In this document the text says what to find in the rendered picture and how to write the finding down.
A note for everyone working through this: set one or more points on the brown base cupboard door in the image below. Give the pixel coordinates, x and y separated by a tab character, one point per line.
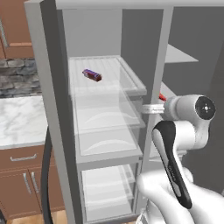
55	192
14	198

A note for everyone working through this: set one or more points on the brown wall cupboard door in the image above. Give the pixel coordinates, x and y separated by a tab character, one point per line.
17	20

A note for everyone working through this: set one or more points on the clear freezer shelf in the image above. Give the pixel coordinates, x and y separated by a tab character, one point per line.
108	145
108	113
116	73

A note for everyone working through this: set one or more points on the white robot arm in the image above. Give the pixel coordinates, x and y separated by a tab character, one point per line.
186	134

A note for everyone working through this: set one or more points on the white fridge shelf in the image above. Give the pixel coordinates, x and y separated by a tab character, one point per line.
178	55
167	90

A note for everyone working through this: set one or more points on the brown drawer front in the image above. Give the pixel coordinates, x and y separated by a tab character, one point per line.
23	166

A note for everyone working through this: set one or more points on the red fish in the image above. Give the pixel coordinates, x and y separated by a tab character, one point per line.
162	97

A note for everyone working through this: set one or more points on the grey freezer door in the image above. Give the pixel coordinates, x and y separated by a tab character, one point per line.
43	87

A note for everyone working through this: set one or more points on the grey fridge freezer cabinet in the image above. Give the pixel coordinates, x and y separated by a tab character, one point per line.
140	35

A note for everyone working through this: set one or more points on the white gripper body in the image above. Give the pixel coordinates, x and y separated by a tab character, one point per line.
152	109

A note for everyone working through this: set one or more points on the purple red food packet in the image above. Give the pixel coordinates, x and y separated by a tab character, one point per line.
92	74

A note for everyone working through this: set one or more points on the clear freezer drawer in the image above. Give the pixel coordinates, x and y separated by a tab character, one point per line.
108	192

